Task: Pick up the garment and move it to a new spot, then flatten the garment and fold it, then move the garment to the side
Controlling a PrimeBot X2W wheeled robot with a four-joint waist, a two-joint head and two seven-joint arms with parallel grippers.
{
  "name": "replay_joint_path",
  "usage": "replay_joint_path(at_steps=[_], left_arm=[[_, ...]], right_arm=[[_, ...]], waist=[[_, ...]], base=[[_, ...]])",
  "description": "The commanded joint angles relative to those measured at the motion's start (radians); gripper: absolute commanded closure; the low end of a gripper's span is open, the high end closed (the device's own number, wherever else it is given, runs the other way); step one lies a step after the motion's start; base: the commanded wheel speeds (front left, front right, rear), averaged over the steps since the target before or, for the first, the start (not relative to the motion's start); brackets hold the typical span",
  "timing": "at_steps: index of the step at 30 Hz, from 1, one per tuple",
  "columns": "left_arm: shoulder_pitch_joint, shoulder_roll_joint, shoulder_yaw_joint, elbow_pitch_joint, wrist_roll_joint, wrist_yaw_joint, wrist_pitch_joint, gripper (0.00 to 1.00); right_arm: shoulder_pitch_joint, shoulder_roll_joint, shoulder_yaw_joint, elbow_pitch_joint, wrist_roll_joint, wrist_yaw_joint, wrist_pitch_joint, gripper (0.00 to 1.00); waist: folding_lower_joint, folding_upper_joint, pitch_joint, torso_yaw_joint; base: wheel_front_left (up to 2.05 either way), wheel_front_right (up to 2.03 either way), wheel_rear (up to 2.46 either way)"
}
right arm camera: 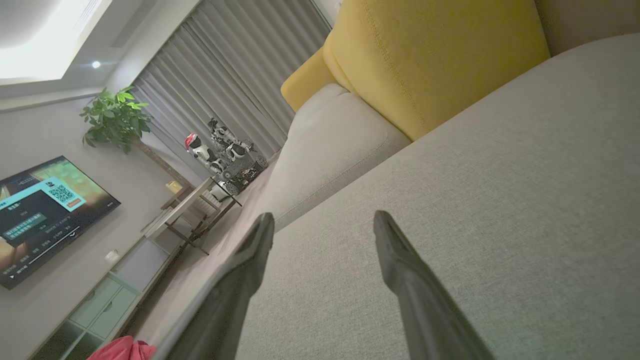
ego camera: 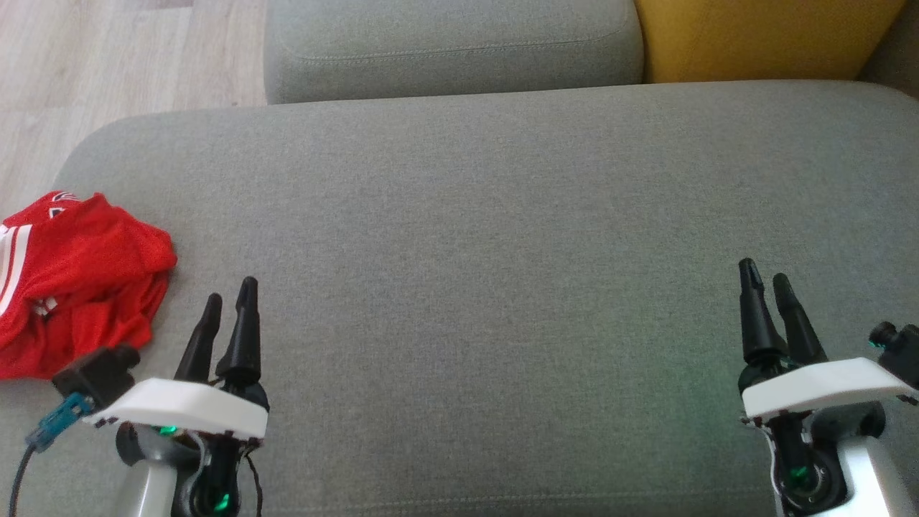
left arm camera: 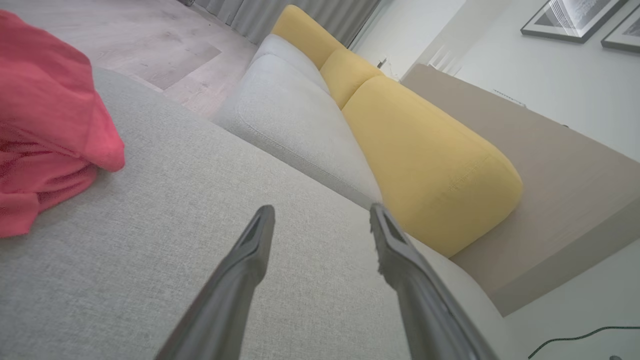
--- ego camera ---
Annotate thin black left gripper cable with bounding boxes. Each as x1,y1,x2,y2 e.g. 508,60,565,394
241,442,265,517

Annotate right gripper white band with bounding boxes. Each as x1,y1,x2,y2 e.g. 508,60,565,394
738,258,919,517

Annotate large yellow sofa backrest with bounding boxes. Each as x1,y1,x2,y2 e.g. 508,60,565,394
633,0,907,84

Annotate camera cable with blue plug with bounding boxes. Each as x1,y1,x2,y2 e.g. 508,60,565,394
9,393,95,517

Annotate large grey sofa seat cushion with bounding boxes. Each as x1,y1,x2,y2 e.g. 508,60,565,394
0,79,919,517

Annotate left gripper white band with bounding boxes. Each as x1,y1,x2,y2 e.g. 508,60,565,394
83,276,271,517

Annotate red garment with white stripes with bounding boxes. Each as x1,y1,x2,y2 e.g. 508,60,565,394
0,190,178,324

